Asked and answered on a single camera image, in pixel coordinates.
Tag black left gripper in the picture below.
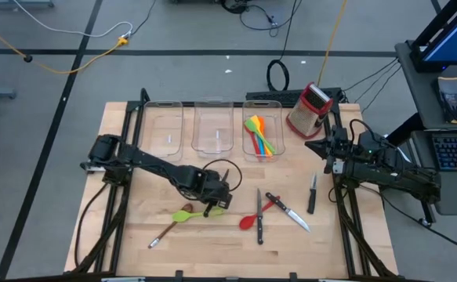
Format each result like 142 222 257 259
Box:
180 164 234 212

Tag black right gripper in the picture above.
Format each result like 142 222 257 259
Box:
304 124 357 175

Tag green silicone spoon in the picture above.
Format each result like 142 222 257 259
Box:
171 207 227 224

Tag short black paring knife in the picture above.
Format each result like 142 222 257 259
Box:
306 172 318 215

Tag brown wooden spoon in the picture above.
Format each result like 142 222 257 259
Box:
147 203 194 250

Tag orange silicone spatula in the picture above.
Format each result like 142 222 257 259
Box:
257 116 273 158

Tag slim long black-handled knife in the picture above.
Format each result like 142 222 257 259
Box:
256 187 264 246

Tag riveted-handle knife wide blade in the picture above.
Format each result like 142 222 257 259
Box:
265 191 312 233

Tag yellow silicone spatula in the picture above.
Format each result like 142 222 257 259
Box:
249 114 274 157

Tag green silicone spatula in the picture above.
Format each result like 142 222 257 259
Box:
244 118 277 155

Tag red steel box grater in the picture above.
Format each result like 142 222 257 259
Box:
285 81 335 140

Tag red silicone spoon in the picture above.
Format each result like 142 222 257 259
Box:
238 195 281 231

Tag clear plastic bin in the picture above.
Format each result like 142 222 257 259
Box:
190 96 235 160
138 100 185 163
241 98 286 163

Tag grey desk cart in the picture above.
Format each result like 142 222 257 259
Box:
370 40 457 229

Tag grey black work gloves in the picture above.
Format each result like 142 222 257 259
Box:
431 76 457 125

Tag black floor device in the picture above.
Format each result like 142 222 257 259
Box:
220 0 249 15

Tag black computer monitor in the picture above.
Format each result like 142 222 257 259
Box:
410 0 457 74

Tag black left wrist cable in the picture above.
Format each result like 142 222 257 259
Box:
201 157 244 193

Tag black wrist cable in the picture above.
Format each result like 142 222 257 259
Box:
201 157 244 193
348 118 376 138

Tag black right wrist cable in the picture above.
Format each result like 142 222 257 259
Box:
348 118 376 138

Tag thin black cable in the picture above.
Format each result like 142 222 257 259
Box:
361 67 404 115
352 62 402 104
341 57 401 93

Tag black metal table frame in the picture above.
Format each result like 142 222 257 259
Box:
71 88 400 282

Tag coiled black cable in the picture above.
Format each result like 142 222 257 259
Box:
266 0 304 92

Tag yellow hanging cord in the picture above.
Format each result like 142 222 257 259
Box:
316 0 349 88

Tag black cable bundle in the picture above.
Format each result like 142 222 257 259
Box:
238 0 303 38

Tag black left base cable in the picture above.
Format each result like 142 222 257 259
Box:
73 183 110 271

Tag long black floor cable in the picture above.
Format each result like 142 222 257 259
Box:
357 183 457 258

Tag yellow floor extension cord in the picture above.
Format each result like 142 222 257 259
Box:
0 15 130 75

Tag black plug cable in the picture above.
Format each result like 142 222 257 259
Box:
131 0 158 37

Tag white floor cable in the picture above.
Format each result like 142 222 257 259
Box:
13 0 134 39

